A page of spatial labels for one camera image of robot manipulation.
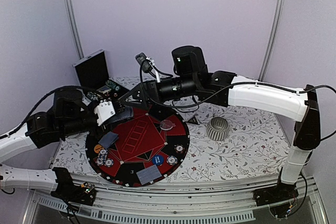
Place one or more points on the clear acrylic dealer button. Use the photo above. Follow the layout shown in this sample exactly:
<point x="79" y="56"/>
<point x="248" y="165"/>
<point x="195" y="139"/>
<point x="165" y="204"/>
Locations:
<point x="166" y="125"/>

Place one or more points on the floral table cover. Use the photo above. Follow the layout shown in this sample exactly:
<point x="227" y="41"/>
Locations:
<point x="255" y="146"/>

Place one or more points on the aluminium poker chip case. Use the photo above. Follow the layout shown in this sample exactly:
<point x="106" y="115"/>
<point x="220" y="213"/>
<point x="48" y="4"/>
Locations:
<point x="92" y="72"/>

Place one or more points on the left aluminium post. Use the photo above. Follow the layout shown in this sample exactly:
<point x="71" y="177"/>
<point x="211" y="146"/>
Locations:
<point x="74" y="28"/>

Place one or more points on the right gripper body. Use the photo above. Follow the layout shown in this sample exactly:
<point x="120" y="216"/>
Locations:
<point x="153" y="85"/>

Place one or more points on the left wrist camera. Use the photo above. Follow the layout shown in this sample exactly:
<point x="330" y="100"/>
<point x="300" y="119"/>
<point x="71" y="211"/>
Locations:
<point x="104" y="111"/>

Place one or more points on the boxed card deck in case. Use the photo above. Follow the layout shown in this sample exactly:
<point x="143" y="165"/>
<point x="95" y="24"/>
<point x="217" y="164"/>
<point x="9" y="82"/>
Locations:
<point x="104" y="90"/>

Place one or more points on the blue small blind button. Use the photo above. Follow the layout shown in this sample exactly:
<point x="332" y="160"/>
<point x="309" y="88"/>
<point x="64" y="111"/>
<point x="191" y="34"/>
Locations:
<point x="158" y="160"/>

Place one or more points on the spread blue chips pile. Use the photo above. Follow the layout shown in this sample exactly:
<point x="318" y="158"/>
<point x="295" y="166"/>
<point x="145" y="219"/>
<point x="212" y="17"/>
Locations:
<point x="102" y="157"/>

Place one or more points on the right aluminium post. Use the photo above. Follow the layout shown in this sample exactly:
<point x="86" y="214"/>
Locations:
<point x="271" y="40"/>

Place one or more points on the orange big blind button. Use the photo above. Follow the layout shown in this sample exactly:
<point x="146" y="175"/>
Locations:
<point x="98" y="148"/>

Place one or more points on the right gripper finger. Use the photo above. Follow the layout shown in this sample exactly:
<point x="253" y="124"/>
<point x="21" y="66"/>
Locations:
<point x="135" y="94"/>
<point x="137" y="104"/>

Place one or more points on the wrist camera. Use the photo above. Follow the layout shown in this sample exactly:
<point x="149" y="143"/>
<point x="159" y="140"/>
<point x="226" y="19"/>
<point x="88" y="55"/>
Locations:
<point x="147" y="65"/>
<point x="104" y="111"/>

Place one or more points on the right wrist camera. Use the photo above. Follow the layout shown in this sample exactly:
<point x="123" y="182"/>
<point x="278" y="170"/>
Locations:
<point x="147" y="65"/>

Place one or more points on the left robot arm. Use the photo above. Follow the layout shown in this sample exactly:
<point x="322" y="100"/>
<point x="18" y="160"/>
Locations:
<point x="57" y="115"/>

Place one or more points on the blue white chip stack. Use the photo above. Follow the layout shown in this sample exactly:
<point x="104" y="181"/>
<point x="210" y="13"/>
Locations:
<point x="172" y="160"/>

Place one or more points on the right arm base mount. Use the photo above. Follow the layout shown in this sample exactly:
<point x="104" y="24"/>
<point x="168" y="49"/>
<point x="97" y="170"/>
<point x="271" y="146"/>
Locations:
<point x="274" y="195"/>

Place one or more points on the chip row in case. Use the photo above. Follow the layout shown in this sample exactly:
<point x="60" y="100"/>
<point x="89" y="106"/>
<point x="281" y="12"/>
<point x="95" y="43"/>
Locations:
<point x="113" y="86"/>
<point x="92" y="96"/>

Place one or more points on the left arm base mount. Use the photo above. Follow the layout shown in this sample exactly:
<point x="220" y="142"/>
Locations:
<point x="66" y="190"/>

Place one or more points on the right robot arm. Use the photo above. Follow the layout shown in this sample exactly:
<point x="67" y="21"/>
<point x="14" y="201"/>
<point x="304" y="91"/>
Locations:
<point x="229" y="89"/>

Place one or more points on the aluminium front rail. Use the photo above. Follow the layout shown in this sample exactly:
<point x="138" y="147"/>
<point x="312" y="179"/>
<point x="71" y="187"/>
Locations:
<point x="228" y="201"/>

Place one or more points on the round red black poker mat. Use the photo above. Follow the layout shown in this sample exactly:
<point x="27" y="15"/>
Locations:
<point x="140" y="138"/>

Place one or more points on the black triangular all-in button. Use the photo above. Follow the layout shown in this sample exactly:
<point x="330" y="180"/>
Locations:
<point x="193" y="120"/>

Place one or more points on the aluminium post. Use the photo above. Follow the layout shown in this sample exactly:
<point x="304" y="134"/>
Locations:
<point x="74" y="28"/>
<point x="271" y="40"/>

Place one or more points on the blue playing card deck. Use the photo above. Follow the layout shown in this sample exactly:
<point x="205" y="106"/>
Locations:
<point x="124" y="115"/>

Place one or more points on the single blue white chip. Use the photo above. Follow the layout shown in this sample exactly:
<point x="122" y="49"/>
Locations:
<point x="108" y="162"/>

